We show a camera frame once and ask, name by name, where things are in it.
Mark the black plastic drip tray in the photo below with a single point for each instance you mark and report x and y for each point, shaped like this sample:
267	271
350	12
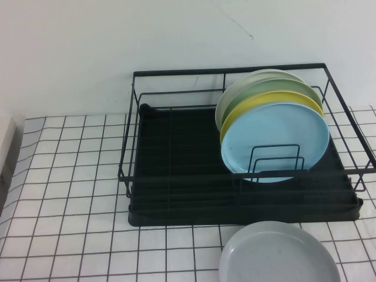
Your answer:
176	217

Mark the pale white-green plate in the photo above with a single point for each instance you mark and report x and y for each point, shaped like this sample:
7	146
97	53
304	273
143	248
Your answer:
226	100

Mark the grey plate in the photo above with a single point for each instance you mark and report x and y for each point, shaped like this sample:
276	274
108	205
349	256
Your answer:
279	255

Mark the green plate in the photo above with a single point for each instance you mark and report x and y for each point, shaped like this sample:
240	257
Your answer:
264	88

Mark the white black-grid tablecloth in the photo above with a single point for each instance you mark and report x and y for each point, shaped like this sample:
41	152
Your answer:
73	205

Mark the white grey side panel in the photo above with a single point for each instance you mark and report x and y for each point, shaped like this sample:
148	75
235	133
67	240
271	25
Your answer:
8	138

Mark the light blue plate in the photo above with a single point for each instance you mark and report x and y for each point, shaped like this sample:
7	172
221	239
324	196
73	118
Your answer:
279	132

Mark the yellow plate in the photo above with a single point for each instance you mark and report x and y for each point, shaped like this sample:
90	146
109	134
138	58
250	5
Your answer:
243	109

